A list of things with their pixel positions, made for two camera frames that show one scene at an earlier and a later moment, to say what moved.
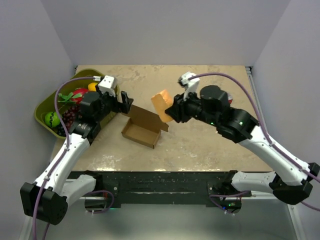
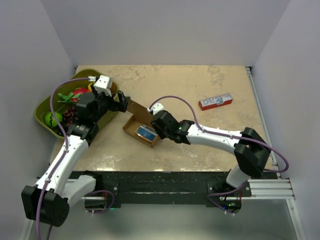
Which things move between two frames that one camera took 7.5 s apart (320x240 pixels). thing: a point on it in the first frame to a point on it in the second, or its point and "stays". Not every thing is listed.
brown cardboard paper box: (144, 127) stays
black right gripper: (177, 111) to (160, 133)
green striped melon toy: (52, 119) stays
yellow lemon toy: (91, 86) stays
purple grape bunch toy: (71, 116) stays
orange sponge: (161, 101) to (146, 132)
